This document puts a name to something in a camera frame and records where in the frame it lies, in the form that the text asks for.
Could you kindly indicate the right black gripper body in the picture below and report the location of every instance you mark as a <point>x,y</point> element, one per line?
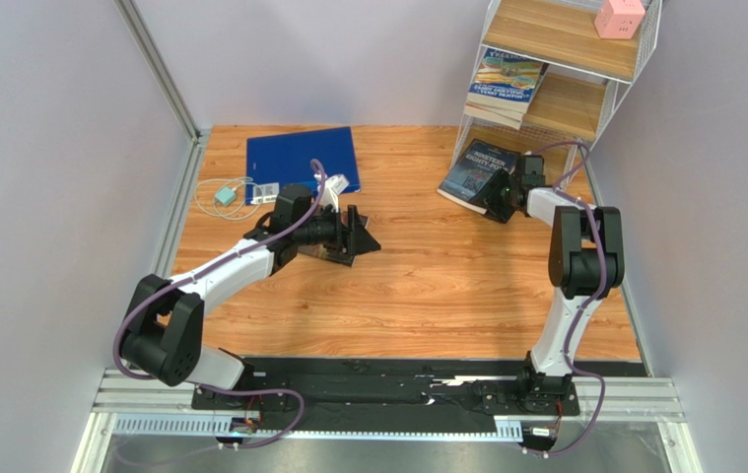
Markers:
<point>490,196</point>

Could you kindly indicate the teal charger with white cable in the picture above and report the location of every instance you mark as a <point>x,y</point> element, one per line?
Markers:
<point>225,195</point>

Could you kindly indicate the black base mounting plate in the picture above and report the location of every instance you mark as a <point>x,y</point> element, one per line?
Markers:
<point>394,396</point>

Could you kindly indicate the blue 91-Storey Treehouse book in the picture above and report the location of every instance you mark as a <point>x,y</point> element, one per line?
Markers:
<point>506,75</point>

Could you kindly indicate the orange 78-Storey Treehouse book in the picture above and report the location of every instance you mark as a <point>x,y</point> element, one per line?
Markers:
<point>507,118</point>

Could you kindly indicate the white wire wooden shelf rack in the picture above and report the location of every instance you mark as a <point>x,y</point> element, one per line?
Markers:
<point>588,78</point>

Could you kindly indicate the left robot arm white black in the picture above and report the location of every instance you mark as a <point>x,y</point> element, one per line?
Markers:
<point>161,334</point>

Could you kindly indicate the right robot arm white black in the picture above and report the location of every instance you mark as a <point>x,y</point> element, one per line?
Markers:
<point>585,262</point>

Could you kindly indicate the Three Days To See book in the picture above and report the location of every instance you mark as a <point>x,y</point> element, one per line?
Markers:
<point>319,251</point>

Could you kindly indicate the blue file folder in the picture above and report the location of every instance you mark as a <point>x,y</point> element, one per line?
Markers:
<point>273,162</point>

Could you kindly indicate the Nineteen Eighty-Four book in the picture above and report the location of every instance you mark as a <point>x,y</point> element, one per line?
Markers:
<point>472,171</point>

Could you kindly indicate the pink cube power socket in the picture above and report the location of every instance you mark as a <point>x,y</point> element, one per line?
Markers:
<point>619,19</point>

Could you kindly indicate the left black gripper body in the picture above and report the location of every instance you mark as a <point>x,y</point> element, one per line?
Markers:
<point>327,231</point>

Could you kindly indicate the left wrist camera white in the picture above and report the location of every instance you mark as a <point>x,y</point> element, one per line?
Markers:
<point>330,190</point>

